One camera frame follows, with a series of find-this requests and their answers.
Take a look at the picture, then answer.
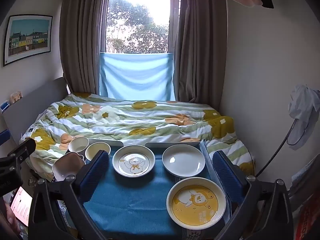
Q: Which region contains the white hanging garment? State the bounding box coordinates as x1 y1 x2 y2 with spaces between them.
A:
287 84 320 151

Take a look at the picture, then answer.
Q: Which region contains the grey headboard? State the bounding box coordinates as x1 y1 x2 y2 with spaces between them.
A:
2 77 68 143

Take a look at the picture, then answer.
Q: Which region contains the plain white plate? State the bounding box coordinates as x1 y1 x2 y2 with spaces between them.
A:
162 144 206 178

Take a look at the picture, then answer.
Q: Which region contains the pink scalloped bowl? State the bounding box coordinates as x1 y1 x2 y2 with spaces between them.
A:
52 152 86 182

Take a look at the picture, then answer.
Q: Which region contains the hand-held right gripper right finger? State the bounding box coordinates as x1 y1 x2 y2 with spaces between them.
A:
212 151 293 240

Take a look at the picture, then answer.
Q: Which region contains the cream round bowl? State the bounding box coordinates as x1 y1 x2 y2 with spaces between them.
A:
85 142 111 161

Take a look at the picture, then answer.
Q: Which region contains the light blue window cloth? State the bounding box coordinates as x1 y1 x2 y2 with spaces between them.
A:
99 52 175 101

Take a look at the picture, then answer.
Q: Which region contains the blue tablecloth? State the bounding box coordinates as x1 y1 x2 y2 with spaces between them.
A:
57 140 240 240

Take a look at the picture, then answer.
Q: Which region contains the white cup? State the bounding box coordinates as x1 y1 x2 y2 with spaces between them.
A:
68 137 90 154

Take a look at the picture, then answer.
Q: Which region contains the white duck print plate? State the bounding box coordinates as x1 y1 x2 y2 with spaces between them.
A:
112 145 156 178

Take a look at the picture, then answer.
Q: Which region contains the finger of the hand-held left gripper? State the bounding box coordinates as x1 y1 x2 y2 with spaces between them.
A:
11 138 37 157
0 129 12 146

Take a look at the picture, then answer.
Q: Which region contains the framed houses picture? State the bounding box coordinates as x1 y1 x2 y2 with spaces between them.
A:
3 14 53 67

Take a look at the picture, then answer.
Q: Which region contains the floral blanket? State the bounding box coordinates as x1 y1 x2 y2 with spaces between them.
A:
21 92 255 178

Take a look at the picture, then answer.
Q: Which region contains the phone with pink screen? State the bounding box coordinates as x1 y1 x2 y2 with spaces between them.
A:
10 186 33 228

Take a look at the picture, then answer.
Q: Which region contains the window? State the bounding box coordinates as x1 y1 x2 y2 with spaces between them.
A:
101 0 181 55

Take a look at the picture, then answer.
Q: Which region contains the grey bed table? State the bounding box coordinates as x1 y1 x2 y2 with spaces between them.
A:
87 138 201 148

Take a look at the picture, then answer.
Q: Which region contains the grey curtain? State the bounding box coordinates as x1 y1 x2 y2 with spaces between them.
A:
59 0 108 97
172 0 229 110

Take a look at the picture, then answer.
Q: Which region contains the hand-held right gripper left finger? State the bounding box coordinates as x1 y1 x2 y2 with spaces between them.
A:
29 149 118 240

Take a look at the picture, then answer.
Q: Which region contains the yellow bear print plate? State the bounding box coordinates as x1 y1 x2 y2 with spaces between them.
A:
166 177 227 224

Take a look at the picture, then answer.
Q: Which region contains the small cardboard box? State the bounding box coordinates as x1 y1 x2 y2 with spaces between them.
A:
10 91 24 103

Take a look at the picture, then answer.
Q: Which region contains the black curved cable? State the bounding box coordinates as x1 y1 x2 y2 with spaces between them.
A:
255 120 294 178

